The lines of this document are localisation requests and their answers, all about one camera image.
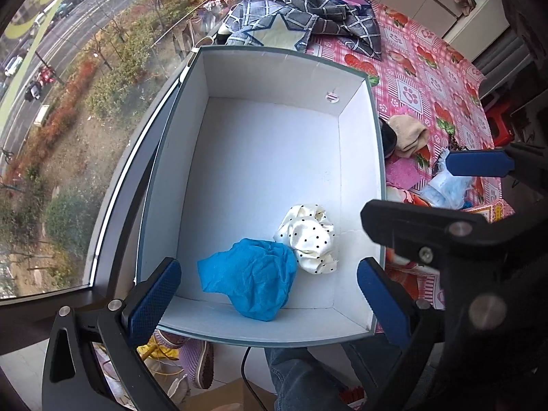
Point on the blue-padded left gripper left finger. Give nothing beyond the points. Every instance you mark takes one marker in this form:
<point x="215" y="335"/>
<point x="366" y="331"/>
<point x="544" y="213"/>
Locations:
<point x="72" y="375"/>

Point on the white open storage box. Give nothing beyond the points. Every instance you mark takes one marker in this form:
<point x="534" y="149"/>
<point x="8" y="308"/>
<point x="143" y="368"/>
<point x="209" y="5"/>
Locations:
<point x="254" y="131"/>

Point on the pink strawberry tablecloth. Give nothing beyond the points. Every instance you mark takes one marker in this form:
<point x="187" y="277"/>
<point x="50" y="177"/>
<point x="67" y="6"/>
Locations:
<point x="422" y="76"/>

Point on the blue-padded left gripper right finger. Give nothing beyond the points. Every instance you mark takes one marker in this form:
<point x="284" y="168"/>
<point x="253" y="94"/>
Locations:
<point x="415" y="327"/>

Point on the pink sponge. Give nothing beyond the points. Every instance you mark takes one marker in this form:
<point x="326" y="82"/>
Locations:
<point x="404" y="173"/>

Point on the white polka dot cloth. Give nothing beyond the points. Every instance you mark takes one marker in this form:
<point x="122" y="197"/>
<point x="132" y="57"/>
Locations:
<point x="307" y="230"/>

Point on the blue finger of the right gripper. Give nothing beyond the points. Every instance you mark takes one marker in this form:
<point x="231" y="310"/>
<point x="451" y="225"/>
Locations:
<point x="488" y="163"/>

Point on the purple slipper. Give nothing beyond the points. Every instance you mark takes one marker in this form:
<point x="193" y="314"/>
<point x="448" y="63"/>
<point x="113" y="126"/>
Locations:
<point x="195" y="356"/>

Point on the blue jeans leg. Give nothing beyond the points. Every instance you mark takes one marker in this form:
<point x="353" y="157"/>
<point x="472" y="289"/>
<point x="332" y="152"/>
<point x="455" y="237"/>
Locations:
<point x="302" y="383"/>

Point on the red plastic stool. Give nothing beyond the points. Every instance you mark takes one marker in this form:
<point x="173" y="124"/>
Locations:
<point x="498" y="117"/>

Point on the pink printed card box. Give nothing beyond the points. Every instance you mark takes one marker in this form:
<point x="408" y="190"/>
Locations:
<point x="492" y="211"/>

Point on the beige sock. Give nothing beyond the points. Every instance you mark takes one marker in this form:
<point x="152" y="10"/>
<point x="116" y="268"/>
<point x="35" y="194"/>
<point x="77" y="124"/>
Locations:
<point x="411" y="134"/>

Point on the grey plaid star blanket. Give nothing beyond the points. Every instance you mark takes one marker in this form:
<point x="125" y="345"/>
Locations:
<point x="291" y="23"/>

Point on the blue cloth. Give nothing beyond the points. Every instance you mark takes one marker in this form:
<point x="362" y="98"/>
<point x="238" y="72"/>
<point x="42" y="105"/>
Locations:
<point x="255" y="275"/>

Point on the light blue fluffy sock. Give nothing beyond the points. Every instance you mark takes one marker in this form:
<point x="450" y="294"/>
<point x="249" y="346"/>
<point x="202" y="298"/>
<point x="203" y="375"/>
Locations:
<point x="446" y="190"/>

